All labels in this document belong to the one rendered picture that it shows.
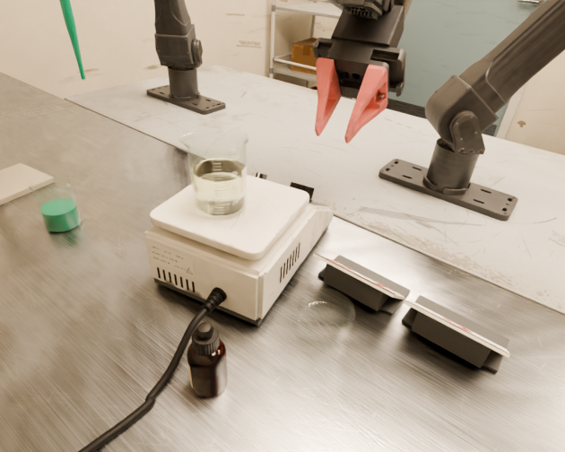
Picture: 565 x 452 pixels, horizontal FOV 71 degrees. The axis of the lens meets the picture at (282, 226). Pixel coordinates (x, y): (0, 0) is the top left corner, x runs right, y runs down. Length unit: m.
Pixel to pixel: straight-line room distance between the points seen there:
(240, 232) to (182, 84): 0.62
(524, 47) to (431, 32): 2.73
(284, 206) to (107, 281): 0.20
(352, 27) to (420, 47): 2.87
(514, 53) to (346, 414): 0.46
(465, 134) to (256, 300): 0.36
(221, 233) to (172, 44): 0.59
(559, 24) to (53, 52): 1.70
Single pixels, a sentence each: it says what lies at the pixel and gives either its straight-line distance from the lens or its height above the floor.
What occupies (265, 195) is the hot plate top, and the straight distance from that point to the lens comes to 0.40.
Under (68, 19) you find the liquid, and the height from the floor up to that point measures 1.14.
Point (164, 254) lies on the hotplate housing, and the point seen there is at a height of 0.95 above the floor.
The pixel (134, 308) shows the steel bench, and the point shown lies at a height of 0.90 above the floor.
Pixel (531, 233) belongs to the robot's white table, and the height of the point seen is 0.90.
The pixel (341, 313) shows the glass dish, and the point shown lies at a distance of 0.40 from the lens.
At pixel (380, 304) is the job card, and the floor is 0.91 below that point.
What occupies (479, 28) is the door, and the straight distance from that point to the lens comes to 3.23.
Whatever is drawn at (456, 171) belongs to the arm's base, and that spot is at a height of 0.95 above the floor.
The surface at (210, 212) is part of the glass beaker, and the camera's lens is 0.36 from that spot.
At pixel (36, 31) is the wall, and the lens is 1.89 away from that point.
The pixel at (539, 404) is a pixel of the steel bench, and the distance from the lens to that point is 0.41.
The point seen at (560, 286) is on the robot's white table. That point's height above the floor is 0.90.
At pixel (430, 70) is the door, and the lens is 3.34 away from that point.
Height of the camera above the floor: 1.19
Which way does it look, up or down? 35 degrees down
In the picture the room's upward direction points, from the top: 4 degrees clockwise
